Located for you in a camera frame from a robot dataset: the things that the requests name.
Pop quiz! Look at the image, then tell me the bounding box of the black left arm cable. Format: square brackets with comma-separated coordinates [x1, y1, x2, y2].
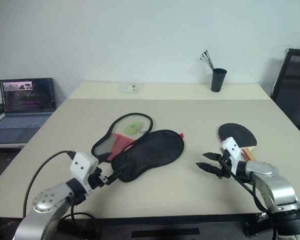
[22, 149, 96, 223]

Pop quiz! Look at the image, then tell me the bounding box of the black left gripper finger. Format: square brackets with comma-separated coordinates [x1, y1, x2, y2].
[106, 163, 129, 186]
[97, 152, 114, 164]

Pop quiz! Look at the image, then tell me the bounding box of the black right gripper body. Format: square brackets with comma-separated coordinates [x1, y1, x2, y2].
[215, 149, 235, 180]

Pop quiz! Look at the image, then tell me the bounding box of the black cable tie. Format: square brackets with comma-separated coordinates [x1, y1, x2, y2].
[199, 57, 215, 70]
[205, 49, 215, 70]
[201, 52, 215, 70]
[202, 55, 215, 70]

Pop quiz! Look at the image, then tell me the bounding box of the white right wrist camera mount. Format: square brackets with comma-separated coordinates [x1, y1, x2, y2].
[220, 136, 241, 176]

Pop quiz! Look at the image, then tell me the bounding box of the black table tennis paddle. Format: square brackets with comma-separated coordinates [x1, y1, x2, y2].
[217, 122, 258, 162]

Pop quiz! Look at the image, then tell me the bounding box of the black plastic cup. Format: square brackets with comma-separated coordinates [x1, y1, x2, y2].
[210, 67, 228, 93]

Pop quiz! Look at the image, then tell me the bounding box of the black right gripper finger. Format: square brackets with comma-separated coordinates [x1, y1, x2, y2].
[195, 162, 223, 176]
[202, 152, 221, 161]

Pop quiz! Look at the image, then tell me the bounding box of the green zipper pull charm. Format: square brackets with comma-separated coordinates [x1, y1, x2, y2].
[124, 120, 145, 136]

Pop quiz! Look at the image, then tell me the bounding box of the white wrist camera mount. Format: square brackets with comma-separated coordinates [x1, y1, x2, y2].
[69, 151, 100, 195]
[220, 136, 241, 176]

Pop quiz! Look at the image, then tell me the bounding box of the black mesh office chair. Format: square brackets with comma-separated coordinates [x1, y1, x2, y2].
[270, 47, 300, 141]

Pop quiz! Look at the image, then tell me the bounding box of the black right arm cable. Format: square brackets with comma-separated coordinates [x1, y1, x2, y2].
[219, 158, 269, 216]

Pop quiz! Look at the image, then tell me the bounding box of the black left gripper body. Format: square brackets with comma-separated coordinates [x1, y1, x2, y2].
[87, 166, 109, 190]

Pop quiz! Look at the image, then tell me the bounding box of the clear plastic container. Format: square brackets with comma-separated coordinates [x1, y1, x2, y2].
[118, 83, 145, 95]

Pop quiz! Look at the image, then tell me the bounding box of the black red paddle case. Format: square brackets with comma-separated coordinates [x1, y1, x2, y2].
[90, 112, 186, 184]

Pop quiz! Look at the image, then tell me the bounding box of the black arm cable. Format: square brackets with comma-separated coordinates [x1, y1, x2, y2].
[219, 158, 269, 216]
[22, 149, 96, 223]

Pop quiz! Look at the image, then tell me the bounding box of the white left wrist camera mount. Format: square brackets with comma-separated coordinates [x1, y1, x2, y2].
[69, 151, 100, 195]

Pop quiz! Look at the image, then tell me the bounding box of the grey open laptop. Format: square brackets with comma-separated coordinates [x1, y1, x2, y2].
[0, 77, 57, 146]

